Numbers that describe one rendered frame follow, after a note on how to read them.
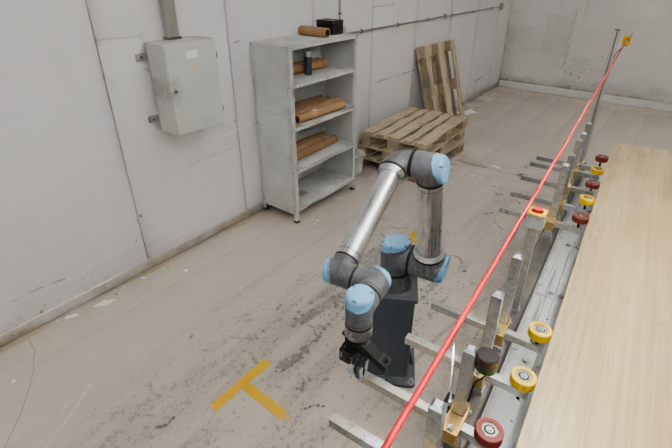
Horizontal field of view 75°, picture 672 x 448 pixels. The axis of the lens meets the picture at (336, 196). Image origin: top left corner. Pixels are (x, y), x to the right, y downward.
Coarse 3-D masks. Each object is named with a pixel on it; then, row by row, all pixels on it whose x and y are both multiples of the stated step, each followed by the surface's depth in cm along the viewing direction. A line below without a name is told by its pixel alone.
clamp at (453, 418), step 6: (450, 408) 136; (468, 408) 136; (450, 414) 134; (456, 414) 134; (468, 414) 138; (450, 420) 132; (456, 420) 132; (462, 420) 132; (444, 426) 131; (456, 426) 131; (444, 432) 130; (450, 432) 129; (456, 432) 129; (444, 438) 131; (450, 438) 130; (456, 438) 128; (450, 444) 131
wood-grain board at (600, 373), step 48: (624, 144) 330; (624, 192) 260; (624, 240) 214; (576, 288) 182; (624, 288) 182; (576, 336) 158; (624, 336) 158; (576, 384) 140; (624, 384) 140; (528, 432) 126; (576, 432) 126; (624, 432) 126
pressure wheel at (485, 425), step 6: (480, 420) 128; (486, 420) 128; (492, 420) 128; (480, 426) 127; (486, 426) 127; (492, 426) 127; (498, 426) 127; (474, 432) 127; (480, 432) 125; (486, 432) 125; (492, 432) 125; (498, 432) 125; (480, 438) 124; (486, 438) 123; (492, 438) 123; (498, 438) 123; (480, 444) 125; (486, 444) 124; (492, 444) 123; (498, 444) 123
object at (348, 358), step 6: (348, 342) 144; (354, 342) 140; (366, 342) 141; (342, 348) 146; (348, 348) 145; (354, 348) 144; (342, 354) 147; (348, 354) 144; (354, 354) 143; (360, 354) 143; (342, 360) 147; (348, 360) 146; (354, 360) 144; (360, 360) 142; (366, 360) 147; (360, 366) 144
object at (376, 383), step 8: (368, 376) 148; (376, 376) 148; (368, 384) 147; (376, 384) 145; (384, 384) 145; (384, 392) 144; (392, 392) 142; (400, 392) 142; (400, 400) 141; (408, 400) 140; (416, 408) 138; (424, 408) 137; (424, 416) 138; (464, 424) 132; (464, 432) 130; (472, 432) 130; (472, 440) 130
